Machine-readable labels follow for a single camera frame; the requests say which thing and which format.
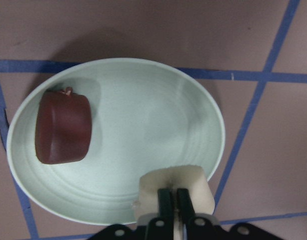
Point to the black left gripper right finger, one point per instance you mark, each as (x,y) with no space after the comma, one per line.
(195,226)

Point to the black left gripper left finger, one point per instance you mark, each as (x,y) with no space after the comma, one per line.
(161,227)

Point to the white bun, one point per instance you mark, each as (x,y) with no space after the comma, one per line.
(190,177)

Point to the light green round plate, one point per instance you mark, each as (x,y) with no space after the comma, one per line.
(145,116)

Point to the brown bun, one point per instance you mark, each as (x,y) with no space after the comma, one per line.
(63,127)

